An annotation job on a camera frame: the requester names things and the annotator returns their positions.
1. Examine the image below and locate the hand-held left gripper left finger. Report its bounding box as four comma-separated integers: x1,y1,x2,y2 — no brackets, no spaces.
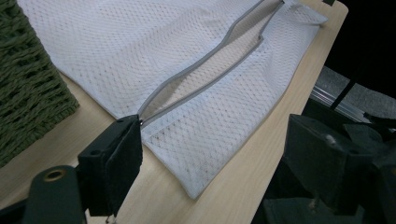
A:
77,114,144,218

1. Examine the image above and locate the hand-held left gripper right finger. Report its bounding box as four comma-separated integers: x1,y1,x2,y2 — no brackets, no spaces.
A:
281,113,375,217

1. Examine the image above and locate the white mesh laundry bag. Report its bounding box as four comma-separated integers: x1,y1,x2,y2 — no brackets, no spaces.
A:
17,0,329,200

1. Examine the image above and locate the green woven basket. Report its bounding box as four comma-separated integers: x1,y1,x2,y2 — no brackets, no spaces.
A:
0,0,80,169

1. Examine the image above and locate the black metal stand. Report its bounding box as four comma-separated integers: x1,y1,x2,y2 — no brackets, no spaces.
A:
329,74,361,111

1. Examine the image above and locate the metal floor rail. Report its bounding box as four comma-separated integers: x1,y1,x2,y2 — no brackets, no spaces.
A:
310,85,370,123

